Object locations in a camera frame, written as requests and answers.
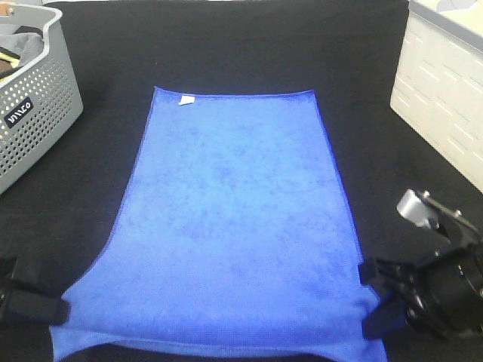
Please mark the white plastic storage crate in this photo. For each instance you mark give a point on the white plastic storage crate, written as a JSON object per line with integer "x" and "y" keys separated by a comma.
{"x": 438, "y": 82}

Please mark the yellow cloth in basket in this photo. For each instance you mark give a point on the yellow cloth in basket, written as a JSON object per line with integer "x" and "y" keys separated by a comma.
{"x": 13, "y": 60}

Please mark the grey perforated plastic basket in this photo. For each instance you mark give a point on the grey perforated plastic basket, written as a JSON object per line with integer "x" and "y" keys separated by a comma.
{"x": 40, "y": 101}

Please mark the grey towel in basket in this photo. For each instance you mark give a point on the grey towel in basket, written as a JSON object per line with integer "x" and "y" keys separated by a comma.
{"x": 25, "y": 46}

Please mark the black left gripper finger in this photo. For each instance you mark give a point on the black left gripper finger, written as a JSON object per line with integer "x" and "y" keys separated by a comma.
{"x": 8, "y": 271}
{"x": 24, "y": 307}

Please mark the brown cloth in basket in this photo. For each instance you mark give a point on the brown cloth in basket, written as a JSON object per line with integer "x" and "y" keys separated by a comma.
{"x": 6, "y": 69}

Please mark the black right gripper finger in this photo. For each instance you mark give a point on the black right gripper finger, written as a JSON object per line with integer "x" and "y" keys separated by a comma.
{"x": 387, "y": 317}
{"x": 372, "y": 272}

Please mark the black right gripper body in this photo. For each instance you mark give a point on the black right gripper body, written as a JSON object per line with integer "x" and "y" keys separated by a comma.
{"x": 443, "y": 295}

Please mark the blue microfiber towel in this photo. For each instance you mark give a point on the blue microfiber towel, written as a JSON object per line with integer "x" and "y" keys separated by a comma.
{"x": 234, "y": 238}

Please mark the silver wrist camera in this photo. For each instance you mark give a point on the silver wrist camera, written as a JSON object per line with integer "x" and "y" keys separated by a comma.
{"x": 412, "y": 208}

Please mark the black table cloth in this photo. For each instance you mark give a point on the black table cloth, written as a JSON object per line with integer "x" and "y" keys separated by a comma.
{"x": 63, "y": 208}

